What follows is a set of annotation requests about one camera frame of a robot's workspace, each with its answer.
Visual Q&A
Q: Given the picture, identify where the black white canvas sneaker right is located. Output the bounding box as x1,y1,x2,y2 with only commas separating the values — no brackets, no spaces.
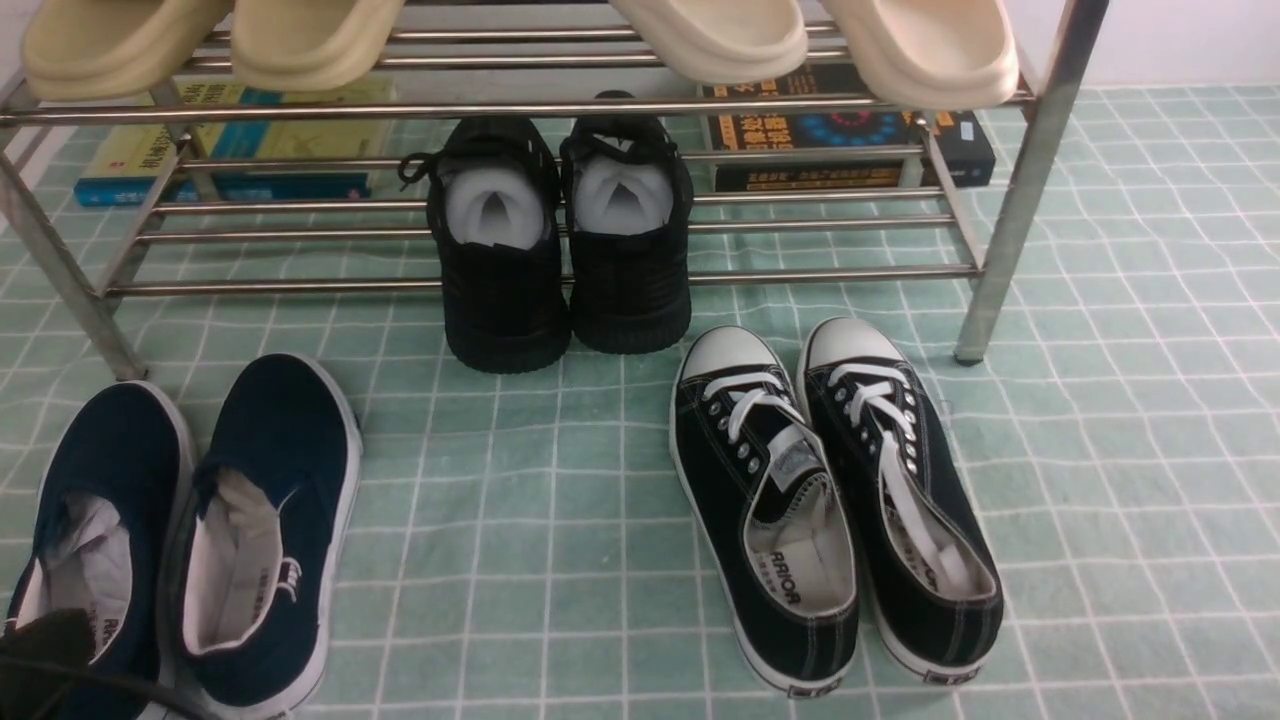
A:
796,316,1005,685

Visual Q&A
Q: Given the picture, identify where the cream slipper far right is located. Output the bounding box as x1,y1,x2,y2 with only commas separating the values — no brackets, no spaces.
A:
822,1,1020,111

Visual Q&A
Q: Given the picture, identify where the silver metal shoe rack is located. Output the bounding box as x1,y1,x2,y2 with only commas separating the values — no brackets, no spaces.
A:
3,1,1108,380

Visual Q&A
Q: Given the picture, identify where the black white canvas sneaker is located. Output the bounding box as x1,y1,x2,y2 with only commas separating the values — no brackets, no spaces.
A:
796,316,1005,685
669,325,860,698

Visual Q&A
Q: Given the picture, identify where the beige slipper far left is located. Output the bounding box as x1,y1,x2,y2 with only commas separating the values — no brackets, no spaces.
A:
20,1,234,102

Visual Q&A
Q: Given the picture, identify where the beige slipper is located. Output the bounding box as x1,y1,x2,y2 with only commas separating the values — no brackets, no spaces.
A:
230,1,404,92
20,1,234,102

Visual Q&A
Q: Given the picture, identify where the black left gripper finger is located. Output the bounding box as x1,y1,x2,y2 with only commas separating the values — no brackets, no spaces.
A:
1,609,96,719

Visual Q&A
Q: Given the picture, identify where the black white canvas sneaker left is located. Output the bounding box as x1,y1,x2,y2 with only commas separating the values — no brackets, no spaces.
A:
669,325,860,698

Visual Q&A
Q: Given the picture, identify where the navy slip-on shoe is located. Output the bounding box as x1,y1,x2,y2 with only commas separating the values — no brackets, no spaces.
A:
3,380,195,691
172,354,362,719

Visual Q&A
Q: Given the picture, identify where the yellow blue book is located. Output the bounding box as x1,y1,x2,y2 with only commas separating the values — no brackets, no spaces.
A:
74,76,397,208

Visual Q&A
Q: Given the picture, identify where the green checkered floor mat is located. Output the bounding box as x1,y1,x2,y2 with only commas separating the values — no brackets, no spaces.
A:
0,85,1280,720

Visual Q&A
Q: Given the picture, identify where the cream slipper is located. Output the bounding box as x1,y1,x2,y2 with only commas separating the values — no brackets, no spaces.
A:
611,1,809,85
822,1,1020,111

